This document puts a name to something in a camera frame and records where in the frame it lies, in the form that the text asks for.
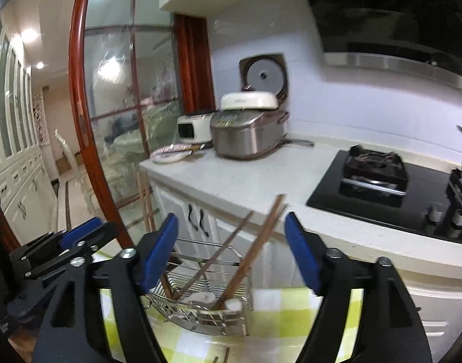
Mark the small white appliance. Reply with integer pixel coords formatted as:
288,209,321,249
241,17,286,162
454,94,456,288
177,112,215,144

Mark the white ceramic soup spoon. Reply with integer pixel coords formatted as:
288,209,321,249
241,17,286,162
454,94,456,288
224,298,243,312

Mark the white plate on counter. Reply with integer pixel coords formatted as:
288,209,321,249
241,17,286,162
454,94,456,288
150,143,205,164

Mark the green checkered tablecloth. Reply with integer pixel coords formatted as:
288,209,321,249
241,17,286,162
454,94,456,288
142,288,322,362

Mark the red framed glass door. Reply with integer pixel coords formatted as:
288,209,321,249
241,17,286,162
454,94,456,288
68,0,215,247

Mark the white lower cabinet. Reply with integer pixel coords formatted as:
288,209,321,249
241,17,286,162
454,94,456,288
149,178,462,360

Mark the silver rice cooker open lid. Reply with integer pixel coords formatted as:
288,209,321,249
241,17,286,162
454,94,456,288
210,53,289,160

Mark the black range hood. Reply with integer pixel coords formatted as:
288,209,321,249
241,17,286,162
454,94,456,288
308,0,462,90

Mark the white dining chair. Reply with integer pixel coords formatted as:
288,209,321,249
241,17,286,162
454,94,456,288
54,130,96,215

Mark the metal wire utensil rack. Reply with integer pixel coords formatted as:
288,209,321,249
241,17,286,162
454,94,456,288
146,238,253,336

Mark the black gas stove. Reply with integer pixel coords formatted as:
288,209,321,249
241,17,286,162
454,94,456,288
306,145,462,244

